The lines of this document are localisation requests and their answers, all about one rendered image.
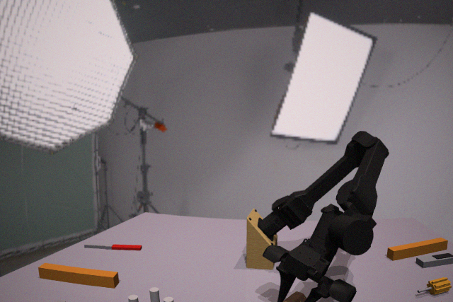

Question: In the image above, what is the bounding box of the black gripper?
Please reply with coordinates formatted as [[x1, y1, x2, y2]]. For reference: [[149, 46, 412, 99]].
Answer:
[[263, 234, 357, 302]]

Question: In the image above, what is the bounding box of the orange rectangular bar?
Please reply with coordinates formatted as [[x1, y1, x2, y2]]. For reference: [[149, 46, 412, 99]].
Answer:
[[387, 238, 448, 261], [38, 263, 119, 289]]

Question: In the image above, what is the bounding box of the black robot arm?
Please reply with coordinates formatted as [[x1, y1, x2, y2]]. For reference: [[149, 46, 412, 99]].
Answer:
[[258, 131, 389, 281]]

